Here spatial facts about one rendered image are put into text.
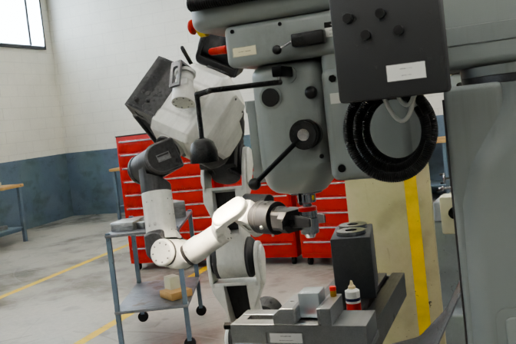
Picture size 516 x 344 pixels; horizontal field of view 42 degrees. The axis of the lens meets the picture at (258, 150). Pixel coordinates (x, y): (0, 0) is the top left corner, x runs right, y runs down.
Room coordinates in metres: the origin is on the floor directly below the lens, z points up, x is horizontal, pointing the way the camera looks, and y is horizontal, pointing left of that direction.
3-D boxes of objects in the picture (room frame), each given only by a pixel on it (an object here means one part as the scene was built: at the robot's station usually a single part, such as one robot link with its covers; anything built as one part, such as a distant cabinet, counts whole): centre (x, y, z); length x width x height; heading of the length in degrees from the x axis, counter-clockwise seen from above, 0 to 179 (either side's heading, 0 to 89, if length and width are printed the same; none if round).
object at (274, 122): (1.68, -0.11, 1.47); 0.21 x 0.19 x 0.32; 159
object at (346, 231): (2.10, -0.27, 1.03); 0.22 x 0.12 x 0.20; 168
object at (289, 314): (1.66, -0.04, 1.02); 0.12 x 0.06 x 0.04; 159
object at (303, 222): (1.66, -0.08, 1.23); 0.06 x 0.02 x 0.03; 44
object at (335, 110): (1.61, -0.29, 1.47); 0.24 x 0.19 x 0.26; 159
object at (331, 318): (1.65, -0.06, 0.98); 0.35 x 0.15 x 0.11; 69
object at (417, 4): (1.26, -0.27, 1.62); 0.20 x 0.09 x 0.21; 69
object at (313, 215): (1.68, -0.11, 1.23); 0.05 x 0.05 x 0.06
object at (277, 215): (1.75, -0.04, 1.23); 0.13 x 0.12 x 0.10; 134
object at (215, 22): (1.68, -0.12, 1.81); 0.47 x 0.26 x 0.16; 69
